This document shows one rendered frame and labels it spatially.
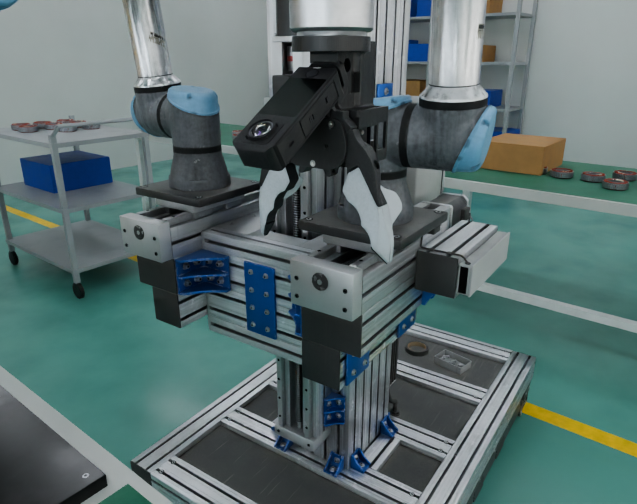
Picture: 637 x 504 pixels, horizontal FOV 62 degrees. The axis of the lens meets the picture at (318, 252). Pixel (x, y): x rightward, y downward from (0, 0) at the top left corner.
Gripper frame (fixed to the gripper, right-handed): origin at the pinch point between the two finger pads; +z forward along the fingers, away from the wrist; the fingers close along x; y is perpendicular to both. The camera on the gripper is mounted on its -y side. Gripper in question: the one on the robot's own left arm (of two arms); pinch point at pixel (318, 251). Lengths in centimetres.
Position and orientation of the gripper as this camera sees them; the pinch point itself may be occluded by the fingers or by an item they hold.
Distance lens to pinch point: 52.6
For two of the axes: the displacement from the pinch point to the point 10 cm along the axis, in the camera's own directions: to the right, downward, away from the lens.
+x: -8.3, -2.0, 5.3
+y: 5.6, -2.9, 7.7
